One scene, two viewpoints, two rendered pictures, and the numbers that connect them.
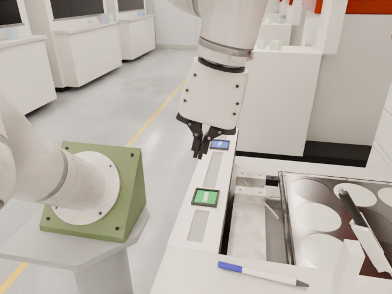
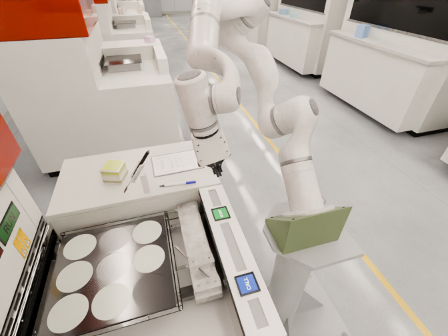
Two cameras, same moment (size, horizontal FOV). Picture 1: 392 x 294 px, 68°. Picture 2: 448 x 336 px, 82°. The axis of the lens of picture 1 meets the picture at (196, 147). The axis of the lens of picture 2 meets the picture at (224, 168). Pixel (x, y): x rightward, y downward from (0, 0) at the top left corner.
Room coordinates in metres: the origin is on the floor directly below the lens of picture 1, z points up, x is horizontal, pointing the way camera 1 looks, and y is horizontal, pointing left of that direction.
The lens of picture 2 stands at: (1.07, -0.29, 1.63)
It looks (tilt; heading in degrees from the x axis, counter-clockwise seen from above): 38 degrees down; 153
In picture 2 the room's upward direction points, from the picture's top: straight up
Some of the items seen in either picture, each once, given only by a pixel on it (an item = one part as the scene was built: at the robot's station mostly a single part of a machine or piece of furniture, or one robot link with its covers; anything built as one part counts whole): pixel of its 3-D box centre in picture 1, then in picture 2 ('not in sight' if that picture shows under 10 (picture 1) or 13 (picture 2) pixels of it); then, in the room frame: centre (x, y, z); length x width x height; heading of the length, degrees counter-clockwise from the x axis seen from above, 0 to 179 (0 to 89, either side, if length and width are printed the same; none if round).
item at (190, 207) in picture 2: not in sight; (187, 208); (0.38, -0.09, 0.89); 0.08 x 0.03 x 0.03; 79
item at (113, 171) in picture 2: not in sight; (115, 172); (0.17, -0.31, 1.00); 0.07 x 0.07 x 0.07; 59
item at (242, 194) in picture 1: (249, 195); (201, 262); (0.62, -0.14, 0.89); 0.08 x 0.03 x 0.03; 79
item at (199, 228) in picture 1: (212, 191); (231, 257); (0.65, -0.04, 0.89); 0.55 x 0.09 x 0.14; 169
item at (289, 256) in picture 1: (284, 213); (172, 252); (0.55, -0.21, 0.90); 0.38 x 0.01 x 0.01; 169
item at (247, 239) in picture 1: (247, 223); (197, 247); (0.54, -0.13, 0.87); 0.36 x 0.08 x 0.03; 169
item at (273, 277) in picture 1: (262, 274); (177, 183); (0.32, -0.10, 0.97); 0.14 x 0.01 x 0.01; 73
